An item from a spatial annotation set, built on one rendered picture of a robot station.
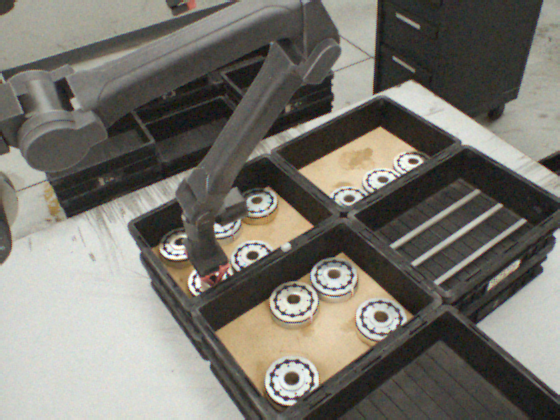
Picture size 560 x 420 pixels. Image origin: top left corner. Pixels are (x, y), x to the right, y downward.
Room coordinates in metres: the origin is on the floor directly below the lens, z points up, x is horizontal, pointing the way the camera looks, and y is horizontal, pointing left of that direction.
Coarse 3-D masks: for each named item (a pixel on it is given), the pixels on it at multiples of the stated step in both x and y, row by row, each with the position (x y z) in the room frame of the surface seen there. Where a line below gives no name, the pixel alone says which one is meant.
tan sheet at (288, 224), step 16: (288, 208) 1.00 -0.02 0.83; (272, 224) 0.95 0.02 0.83; (288, 224) 0.94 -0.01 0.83; (304, 224) 0.94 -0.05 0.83; (240, 240) 0.90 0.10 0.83; (272, 240) 0.89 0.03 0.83; (288, 240) 0.89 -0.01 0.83; (160, 256) 0.88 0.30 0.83; (176, 272) 0.82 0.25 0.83; (192, 272) 0.82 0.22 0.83
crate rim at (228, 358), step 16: (336, 224) 0.83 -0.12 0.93; (352, 224) 0.83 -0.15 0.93; (304, 240) 0.79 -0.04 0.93; (368, 240) 0.78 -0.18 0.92; (384, 256) 0.73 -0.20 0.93; (256, 272) 0.72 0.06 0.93; (400, 272) 0.68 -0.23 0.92; (224, 288) 0.68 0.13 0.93; (208, 304) 0.65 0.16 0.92; (432, 304) 0.60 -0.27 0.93; (416, 320) 0.57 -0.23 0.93; (208, 336) 0.58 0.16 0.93; (224, 352) 0.54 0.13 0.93; (368, 352) 0.51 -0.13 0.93; (240, 368) 0.50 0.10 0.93; (352, 368) 0.49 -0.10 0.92; (320, 384) 0.46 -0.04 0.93; (256, 400) 0.44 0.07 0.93; (272, 416) 0.41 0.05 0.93; (288, 416) 0.41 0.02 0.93
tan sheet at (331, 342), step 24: (360, 288) 0.73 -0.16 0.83; (264, 312) 0.69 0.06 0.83; (336, 312) 0.67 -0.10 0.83; (408, 312) 0.65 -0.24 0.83; (240, 336) 0.63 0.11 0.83; (264, 336) 0.63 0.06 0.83; (288, 336) 0.62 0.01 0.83; (312, 336) 0.62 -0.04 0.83; (336, 336) 0.61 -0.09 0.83; (240, 360) 0.58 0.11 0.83; (264, 360) 0.57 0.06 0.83; (312, 360) 0.56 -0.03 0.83; (336, 360) 0.56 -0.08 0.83; (264, 384) 0.52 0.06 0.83; (288, 384) 0.52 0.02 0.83
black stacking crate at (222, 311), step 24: (336, 240) 0.83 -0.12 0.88; (360, 240) 0.79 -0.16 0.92; (288, 264) 0.76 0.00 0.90; (312, 264) 0.79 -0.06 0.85; (360, 264) 0.78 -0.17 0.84; (384, 264) 0.72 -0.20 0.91; (240, 288) 0.69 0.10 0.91; (264, 288) 0.72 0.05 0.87; (384, 288) 0.72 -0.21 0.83; (408, 288) 0.66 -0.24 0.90; (216, 312) 0.66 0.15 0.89; (240, 312) 0.69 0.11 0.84; (216, 360) 0.59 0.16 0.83; (240, 384) 0.50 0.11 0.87
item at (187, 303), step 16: (256, 160) 1.08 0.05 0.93; (272, 160) 1.07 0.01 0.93; (288, 176) 1.01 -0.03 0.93; (160, 208) 0.94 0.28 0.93; (128, 224) 0.89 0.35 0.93; (320, 224) 0.83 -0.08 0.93; (144, 240) 0.84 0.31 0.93; (272, 256) 0.76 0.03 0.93; (160, 272) 0.75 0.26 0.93; (240, 272) 0.72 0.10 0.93; (176, 288) 0.70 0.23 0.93; (208, 288) 0.69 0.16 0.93; (192, 304) 0.65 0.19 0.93
